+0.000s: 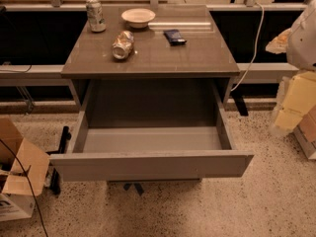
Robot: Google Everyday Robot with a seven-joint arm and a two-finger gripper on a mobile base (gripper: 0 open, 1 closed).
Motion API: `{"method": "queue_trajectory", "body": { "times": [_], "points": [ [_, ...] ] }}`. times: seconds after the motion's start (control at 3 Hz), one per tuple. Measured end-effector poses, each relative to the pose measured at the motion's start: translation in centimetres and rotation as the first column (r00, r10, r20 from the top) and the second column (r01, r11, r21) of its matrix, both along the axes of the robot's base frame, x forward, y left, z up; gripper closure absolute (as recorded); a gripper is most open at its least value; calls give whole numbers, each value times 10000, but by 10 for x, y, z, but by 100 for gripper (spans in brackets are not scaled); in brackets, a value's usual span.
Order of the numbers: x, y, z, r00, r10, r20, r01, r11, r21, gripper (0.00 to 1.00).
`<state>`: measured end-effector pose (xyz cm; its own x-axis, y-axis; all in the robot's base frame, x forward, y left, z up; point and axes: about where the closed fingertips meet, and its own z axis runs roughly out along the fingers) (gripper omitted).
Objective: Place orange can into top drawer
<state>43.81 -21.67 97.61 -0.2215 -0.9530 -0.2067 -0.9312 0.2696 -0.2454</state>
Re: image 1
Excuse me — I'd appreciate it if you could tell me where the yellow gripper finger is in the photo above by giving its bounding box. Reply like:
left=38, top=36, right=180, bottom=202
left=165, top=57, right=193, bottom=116
left=269, top=71, right=316, bottom=137
left=266, top=29, right=291, bottom=54

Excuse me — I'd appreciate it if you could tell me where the orange soda can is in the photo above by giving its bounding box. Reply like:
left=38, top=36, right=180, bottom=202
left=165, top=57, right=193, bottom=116
left=112, top=31, right=134, bottom=60

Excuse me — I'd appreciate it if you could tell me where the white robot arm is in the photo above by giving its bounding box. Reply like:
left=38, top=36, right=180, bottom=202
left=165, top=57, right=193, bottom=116
left=266, top=0, right=316, bottom=136

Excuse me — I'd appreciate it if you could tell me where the grey cabinet with top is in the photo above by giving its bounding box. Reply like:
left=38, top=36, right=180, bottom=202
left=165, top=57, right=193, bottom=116
left=61, top=4, right=240, bottom=103

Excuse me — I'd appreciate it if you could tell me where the open grey top drawer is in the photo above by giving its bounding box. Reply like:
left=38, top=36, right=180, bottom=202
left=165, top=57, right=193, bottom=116
left=58, top=79, right=254, bottom=182

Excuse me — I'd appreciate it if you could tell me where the green white soda can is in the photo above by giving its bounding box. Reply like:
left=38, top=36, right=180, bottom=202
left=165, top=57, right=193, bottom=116
left=86, top=0, right=106, bottom=33

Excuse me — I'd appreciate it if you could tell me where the black stand left of drawer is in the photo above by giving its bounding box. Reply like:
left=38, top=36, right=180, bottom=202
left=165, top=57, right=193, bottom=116
left=47, top=126, right=71, bottom=196

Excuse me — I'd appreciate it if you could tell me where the cardboard box right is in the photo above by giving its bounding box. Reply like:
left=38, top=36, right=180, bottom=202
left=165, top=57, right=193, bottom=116
left=294, top=106, right=316, bottom=160

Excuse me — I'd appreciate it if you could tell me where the dark blue snack packet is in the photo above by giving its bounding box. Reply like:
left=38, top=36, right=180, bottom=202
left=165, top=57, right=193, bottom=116
left=164, top=30, right=187, bottom=45

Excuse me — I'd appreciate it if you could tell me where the white ceramic bowl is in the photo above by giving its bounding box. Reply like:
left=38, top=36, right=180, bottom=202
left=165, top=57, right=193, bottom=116
left=121, top=8, right=156, bottom=29

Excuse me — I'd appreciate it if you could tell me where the open cardboard box left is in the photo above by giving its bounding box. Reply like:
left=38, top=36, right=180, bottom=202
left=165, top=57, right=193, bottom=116
left=0, top=118, right=49, bottom=221

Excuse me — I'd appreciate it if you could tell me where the white hanging cable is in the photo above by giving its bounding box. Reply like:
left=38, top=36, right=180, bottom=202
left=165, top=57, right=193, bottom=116
left=230, top=2, right=266, bottom=93

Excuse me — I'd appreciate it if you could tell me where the black cable on floor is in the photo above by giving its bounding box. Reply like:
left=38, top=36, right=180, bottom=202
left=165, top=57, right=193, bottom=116
left=0, top=138, right=49, bottom=237

